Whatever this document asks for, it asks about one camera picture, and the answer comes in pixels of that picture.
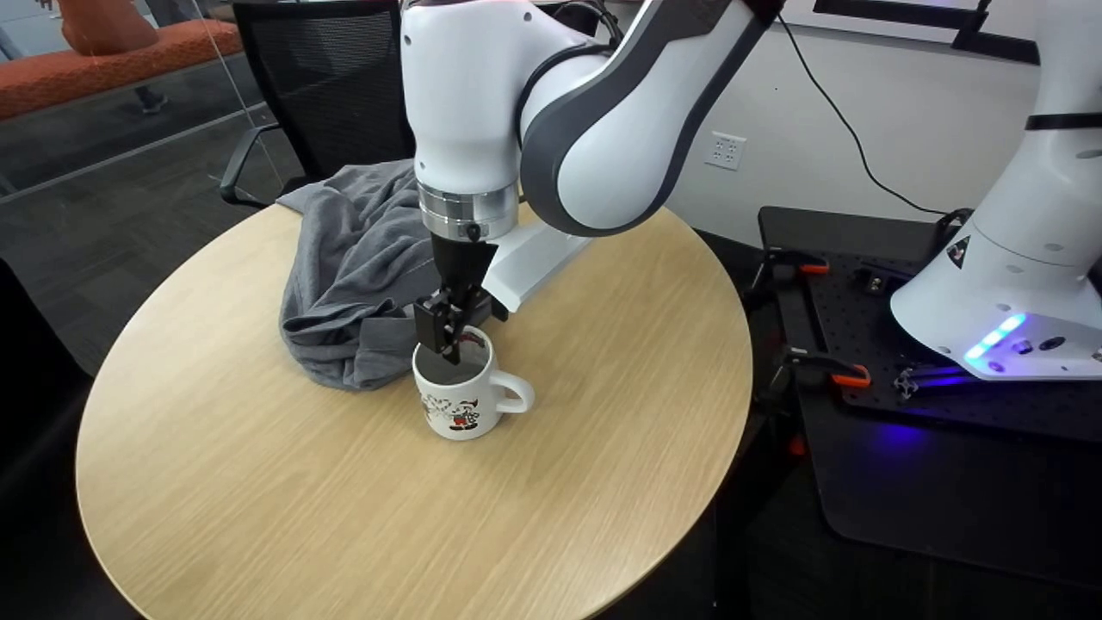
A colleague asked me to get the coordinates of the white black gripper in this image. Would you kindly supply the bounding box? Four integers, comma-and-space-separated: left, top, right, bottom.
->
410, 213, 599, 370

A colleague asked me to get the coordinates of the white printed coffee mug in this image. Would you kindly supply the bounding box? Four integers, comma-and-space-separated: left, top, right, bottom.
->
410, 329, 534, 443

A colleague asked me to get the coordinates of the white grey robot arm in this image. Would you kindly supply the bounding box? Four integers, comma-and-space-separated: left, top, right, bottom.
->
398, 0, 1102, 384

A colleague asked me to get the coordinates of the grey crumpled sweatshirt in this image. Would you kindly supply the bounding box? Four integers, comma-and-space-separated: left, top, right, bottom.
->
277, 159, 438, 391

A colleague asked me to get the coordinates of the black mesh office chair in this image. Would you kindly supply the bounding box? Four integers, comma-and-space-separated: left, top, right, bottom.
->
221, 0, 414, 208

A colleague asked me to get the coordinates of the round wooden table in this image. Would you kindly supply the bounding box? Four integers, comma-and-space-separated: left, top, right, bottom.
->
74, 208, 749, 620

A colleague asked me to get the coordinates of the orange upholstered bench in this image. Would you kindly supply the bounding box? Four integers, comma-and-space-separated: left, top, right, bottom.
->
0, 0, 242, 122

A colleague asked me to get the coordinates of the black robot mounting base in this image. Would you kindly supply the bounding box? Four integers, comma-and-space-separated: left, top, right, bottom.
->
757, 208, 1102, 595

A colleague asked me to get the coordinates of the white wall outlet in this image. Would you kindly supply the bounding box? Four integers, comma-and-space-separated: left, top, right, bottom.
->
705, 130, 747, 172

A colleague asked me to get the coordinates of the orange handled clamp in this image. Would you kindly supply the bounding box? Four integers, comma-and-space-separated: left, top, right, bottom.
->
783, 350, 870, 391
764, 248, 829, 279

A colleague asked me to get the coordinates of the black power cable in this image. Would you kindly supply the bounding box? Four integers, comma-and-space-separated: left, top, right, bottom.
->
774, 14, 950, 221

